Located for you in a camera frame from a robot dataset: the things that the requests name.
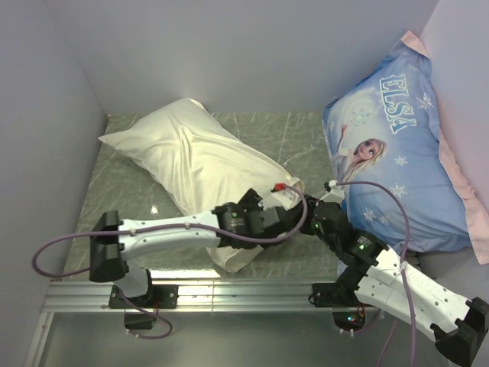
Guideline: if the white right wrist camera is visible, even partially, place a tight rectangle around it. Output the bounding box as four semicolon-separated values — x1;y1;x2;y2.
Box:
319;180;345;204

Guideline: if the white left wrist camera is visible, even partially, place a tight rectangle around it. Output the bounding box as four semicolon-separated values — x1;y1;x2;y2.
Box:
261;187;301;210

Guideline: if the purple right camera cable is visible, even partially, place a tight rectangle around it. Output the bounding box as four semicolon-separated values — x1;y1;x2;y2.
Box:
332;180;417;367

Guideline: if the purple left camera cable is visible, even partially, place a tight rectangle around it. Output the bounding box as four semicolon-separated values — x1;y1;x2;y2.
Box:
31;185;309;340

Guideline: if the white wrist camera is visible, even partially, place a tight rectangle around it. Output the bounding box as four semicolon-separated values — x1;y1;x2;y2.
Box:
261;187;301;210
319;180;345;204

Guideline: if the aluminium mounting rail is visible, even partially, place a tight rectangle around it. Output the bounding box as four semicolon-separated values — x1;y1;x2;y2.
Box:
22;278;432;367

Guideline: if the blue Elsa pillow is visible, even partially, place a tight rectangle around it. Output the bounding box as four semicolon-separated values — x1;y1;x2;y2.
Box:
322;32;488;265

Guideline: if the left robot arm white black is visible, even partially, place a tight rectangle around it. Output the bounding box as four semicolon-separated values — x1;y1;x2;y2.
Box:
89;183;307;307

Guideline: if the cream pillowcase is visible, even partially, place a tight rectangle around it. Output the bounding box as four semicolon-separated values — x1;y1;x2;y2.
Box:
97;97;306;274

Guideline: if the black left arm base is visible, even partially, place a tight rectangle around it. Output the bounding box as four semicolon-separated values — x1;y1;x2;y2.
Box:
108;281;179;333

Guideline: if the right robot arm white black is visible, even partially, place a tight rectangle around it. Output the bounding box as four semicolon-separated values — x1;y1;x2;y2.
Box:
302;199;488;366

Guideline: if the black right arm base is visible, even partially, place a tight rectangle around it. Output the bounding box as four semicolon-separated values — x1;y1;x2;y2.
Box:
308;268;381;337

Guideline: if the purple camera cable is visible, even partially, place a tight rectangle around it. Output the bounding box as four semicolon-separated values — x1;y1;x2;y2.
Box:
31;185;309;340
332;180;417;367

